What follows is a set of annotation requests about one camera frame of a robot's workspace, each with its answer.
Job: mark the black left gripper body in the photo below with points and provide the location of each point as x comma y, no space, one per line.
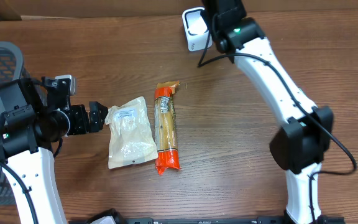
78,122

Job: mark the beige plastic pouch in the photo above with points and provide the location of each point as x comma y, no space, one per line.
131,140

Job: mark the orange spaghetti packet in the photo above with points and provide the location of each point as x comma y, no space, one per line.
165,127

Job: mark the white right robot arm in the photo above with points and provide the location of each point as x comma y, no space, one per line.
304,131

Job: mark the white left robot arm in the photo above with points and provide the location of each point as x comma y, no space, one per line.
38,113

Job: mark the white barcode scanner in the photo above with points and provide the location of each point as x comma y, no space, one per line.
195,28

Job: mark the brown cardboard backdrop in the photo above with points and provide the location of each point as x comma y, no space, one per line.
14,9

